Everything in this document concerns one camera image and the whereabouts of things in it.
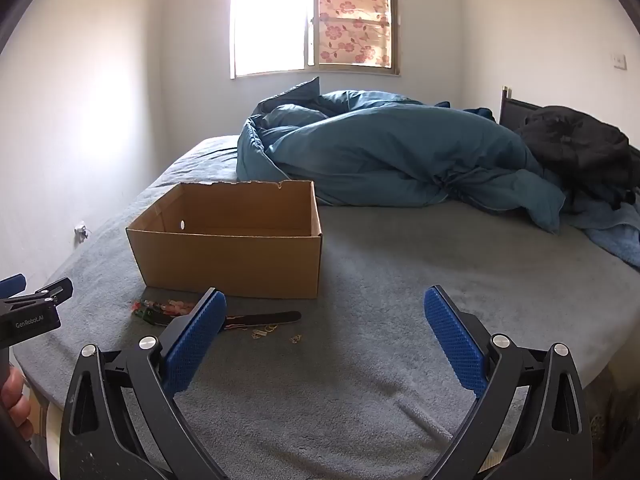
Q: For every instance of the pink floral curtain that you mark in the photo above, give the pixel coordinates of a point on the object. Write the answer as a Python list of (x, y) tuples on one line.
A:
[(352, 25)]

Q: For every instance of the teal duvet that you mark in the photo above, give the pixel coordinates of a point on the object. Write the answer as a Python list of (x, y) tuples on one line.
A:
[(380, 155)]

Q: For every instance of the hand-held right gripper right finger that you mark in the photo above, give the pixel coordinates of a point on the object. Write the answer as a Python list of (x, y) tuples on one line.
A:
[(456, 345)]

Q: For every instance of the wall outlet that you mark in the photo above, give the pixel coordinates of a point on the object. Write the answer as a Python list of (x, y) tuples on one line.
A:
[(81, 232)]

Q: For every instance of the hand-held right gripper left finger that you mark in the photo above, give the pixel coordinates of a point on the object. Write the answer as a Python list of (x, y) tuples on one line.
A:
[(195, 342)]

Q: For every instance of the white wall switch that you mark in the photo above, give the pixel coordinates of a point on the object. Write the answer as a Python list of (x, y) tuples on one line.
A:
[(620, 61)]

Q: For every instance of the blue towel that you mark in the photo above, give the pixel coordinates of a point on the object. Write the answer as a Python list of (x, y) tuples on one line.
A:
[(610, 232)]

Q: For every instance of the dark headboard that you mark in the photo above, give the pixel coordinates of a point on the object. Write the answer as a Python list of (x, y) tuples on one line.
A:
[(515, 110)]

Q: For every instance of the person's left hand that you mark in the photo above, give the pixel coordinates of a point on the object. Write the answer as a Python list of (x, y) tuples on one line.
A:
[(15, 400)]

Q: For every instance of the black wrist watch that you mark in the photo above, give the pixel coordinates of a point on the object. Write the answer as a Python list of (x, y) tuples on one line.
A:
[(265, 319)]

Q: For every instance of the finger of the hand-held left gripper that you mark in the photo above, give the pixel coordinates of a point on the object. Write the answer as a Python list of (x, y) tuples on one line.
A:
[(52, 292), (11, 285)]

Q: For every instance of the brown cardboard box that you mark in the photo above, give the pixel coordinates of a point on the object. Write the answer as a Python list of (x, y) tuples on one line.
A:
[(225, 255)]

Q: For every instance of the window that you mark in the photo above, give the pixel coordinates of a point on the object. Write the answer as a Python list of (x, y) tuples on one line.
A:
[(270, 20)]

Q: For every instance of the black bag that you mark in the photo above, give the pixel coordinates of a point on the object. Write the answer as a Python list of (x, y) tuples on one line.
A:
[(575, 150)]

